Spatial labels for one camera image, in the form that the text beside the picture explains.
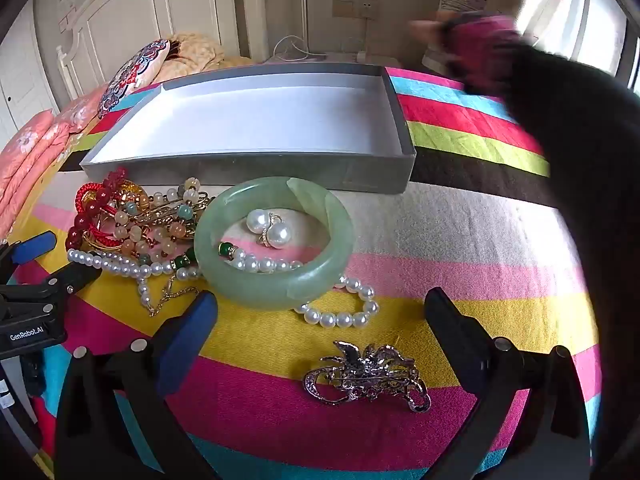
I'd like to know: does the white wardrobe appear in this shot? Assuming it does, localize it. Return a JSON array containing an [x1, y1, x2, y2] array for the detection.
[[0, 25, 61, 136]]

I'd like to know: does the window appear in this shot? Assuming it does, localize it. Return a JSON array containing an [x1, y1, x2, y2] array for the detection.
[[570, 0, 640, 96]]

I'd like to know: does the patterned round pillow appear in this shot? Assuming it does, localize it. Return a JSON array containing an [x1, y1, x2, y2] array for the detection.
[[97, 39, 173, 120]]

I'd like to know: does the yellow fuzzy blanket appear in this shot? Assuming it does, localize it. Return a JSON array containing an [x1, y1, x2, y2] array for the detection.
[[167, 33, 251, 72]]

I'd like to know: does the white cable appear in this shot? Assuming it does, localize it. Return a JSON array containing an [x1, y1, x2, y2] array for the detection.
[[272, 35, 326, 61]]

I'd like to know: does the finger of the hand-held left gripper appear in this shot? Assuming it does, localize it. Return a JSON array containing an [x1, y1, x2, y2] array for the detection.
[[0, 231, 57, 281], [0, 261, 103, 323]]

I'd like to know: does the beige wall socket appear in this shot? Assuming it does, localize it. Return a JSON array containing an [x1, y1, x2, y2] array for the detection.
[[332, 0, 379, 18]]

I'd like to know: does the striped colourful blanket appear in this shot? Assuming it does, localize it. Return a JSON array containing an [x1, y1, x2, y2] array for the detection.
[[10, 67, 601, 480]]

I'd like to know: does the white pearl necklace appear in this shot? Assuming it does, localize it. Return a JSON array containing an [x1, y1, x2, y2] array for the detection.
[[67, 242, 380, 329]]

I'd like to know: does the red braided cord bracelet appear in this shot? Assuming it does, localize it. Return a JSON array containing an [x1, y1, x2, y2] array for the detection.
[[75, 168, 132, 211]]

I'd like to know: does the silver rhinestone brooch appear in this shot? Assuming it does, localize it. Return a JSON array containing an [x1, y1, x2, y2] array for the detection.
[[303, 341, 432, 414]]

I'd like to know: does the white nightstand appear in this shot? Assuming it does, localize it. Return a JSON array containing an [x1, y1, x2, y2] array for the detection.
[[260, 50, 388, 68]]

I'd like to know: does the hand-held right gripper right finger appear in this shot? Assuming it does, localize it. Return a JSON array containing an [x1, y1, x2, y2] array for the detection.
[[424, 287, 593, 480]]

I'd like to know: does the white charger with cable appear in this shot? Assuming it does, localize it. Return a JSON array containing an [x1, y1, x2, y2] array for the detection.
[[356, 15, 372, 60]]

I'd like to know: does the pastel stone bead bracelet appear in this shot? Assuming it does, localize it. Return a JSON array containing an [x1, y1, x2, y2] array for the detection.
[[112, 176, 211, 267]]

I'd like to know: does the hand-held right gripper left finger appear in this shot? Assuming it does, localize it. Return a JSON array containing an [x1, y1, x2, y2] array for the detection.
[[54, 290, 221, 480]]

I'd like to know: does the white wooden headboard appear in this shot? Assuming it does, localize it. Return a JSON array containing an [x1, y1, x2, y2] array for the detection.
[[34, 0, 251, 101]]

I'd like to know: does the double pearl gold earring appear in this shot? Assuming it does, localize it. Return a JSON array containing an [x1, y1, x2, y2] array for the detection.
[[246, 208, 292, 250]]

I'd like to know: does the red bead bracelet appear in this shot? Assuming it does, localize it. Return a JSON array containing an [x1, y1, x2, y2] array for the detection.
[[66, 189, 118, 252]]

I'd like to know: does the pink floral quilt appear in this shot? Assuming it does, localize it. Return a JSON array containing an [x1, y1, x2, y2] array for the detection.
[[0, 110, 71, 241]]

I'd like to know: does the green jade bangle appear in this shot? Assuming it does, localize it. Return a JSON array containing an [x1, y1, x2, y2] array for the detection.
[[194, 176, 355, 310]]

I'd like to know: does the pink floral pillow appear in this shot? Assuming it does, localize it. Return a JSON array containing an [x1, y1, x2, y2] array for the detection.
[[50, 87, 108, 136]]

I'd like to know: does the grey cardboard box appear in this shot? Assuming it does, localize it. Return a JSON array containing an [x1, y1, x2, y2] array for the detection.
[[79, 63, 417, 195]]

